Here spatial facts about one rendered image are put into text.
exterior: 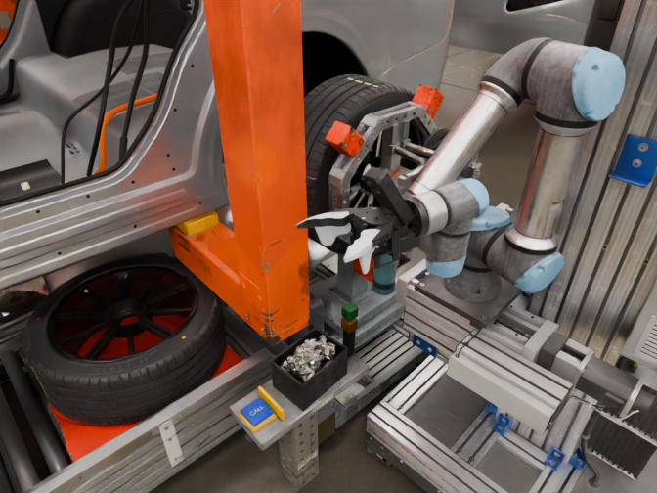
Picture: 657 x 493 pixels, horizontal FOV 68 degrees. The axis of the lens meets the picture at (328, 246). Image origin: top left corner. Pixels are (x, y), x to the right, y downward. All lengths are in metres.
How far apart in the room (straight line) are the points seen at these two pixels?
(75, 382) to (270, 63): 1.11
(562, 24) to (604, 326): 2.94
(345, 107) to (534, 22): 2.59
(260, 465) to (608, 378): 1.21
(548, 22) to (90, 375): 3.58
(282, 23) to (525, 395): 1.02
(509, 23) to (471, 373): 3.16
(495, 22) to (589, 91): 3.16
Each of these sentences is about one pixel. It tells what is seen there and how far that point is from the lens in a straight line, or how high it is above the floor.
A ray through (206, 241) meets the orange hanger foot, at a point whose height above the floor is 0.68.
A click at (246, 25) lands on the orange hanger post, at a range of 1.13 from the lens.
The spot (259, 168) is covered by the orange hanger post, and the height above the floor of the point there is 1.14.
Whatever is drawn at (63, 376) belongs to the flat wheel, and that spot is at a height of 0.50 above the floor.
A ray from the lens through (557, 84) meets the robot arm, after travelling 1.02.
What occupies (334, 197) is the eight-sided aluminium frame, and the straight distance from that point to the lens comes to 1.63.
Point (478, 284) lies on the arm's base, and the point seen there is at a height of 0.87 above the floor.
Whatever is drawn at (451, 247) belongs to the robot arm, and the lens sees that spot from 0.95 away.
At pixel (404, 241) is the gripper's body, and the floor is 1.19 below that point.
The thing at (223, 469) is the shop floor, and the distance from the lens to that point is 1.97.
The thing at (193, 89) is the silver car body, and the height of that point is 1.19.
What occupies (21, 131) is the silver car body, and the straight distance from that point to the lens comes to 2.41.
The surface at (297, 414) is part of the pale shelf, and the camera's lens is 1.51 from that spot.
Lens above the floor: 1.66
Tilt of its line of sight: 34 degrees down
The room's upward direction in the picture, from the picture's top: straight up
